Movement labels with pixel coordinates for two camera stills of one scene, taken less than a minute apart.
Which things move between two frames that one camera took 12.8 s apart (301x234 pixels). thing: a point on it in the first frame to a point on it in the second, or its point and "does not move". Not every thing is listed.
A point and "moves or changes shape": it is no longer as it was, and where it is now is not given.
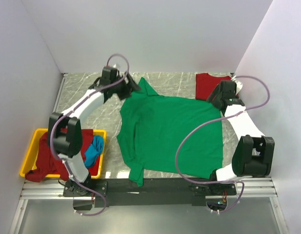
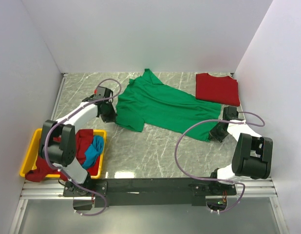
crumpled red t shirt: (48, 165) does not move
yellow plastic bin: (29, 161) does not move
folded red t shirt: (205, 85) does not move
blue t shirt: (96, 147) does not move
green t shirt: (151, 126) moves or changes shape
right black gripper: (215, 93) to (213, 135)
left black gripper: (129, 87) to (111, 118)
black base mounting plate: (162, 192) does not move
